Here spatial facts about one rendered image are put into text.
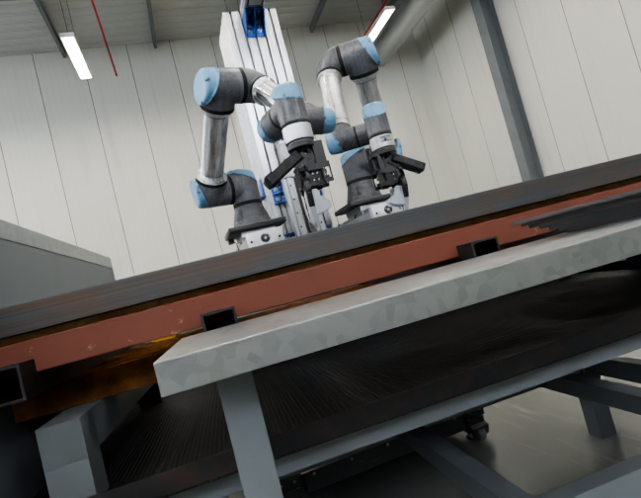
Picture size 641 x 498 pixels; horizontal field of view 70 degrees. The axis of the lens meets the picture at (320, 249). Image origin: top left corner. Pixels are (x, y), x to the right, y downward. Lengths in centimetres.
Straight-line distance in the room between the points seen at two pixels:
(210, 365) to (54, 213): 1125
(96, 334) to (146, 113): 1133
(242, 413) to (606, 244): 44
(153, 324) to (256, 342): 35
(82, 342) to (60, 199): 1093
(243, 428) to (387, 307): 22
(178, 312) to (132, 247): 1049
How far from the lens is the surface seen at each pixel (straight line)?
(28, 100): 1251
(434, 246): 83
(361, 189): 195
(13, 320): 80
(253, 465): 56
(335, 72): 184
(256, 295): 74
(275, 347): 43
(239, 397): 54
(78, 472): 82
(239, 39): 230
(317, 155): 117
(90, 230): 1142
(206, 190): 177
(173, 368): 43
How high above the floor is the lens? 79
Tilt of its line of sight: 3 degrees up
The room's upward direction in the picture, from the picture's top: 15 degrees counter-clockwise
